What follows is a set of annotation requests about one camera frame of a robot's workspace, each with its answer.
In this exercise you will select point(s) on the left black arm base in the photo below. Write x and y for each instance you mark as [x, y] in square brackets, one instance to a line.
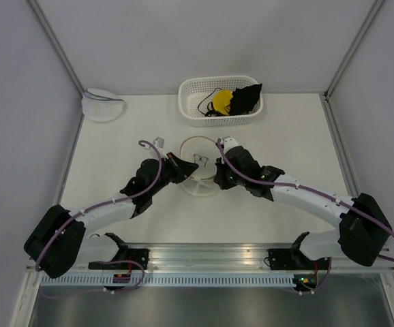
[125, 257]

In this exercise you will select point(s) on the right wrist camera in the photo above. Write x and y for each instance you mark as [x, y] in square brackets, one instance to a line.
[227, 143]

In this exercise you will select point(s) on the black bra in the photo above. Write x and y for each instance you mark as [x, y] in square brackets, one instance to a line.
[243, 100]

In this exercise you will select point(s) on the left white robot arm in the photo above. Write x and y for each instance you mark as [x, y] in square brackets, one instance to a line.
[63, 238]

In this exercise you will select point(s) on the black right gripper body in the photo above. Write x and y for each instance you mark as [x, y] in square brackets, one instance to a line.
[227, 181]

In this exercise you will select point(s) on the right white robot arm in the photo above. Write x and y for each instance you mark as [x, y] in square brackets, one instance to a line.
[360, 228]

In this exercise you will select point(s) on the aluminium mounting rail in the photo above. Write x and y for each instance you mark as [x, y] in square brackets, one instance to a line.
[232, 258]

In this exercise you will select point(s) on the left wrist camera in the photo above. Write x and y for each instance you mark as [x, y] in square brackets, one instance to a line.
[159, 143]

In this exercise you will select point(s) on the white plastic basket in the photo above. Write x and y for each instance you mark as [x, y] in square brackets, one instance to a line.
[195, 101]

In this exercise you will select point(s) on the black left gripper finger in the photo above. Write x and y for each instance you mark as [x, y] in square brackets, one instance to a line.
[186, 165]
[186, 172]

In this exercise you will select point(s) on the yellow bra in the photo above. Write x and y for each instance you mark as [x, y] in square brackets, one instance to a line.
[221, 102]

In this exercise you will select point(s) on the white slotted cable duct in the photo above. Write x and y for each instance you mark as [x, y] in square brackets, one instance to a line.
[170, 279]

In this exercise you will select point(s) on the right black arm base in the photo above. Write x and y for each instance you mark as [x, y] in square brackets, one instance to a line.
[292, 258]

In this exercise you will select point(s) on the white folded mesh bag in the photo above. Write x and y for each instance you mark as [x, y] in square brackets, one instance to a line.
[101, 106]

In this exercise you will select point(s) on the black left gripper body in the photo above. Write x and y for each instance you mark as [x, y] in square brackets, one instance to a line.
[169, 171]

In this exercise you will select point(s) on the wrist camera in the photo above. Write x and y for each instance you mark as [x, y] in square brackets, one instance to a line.
[159, 143]
[227, 143]

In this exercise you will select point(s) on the white mesh laundry bag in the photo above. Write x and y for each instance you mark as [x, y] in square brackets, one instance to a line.
[202, 151]

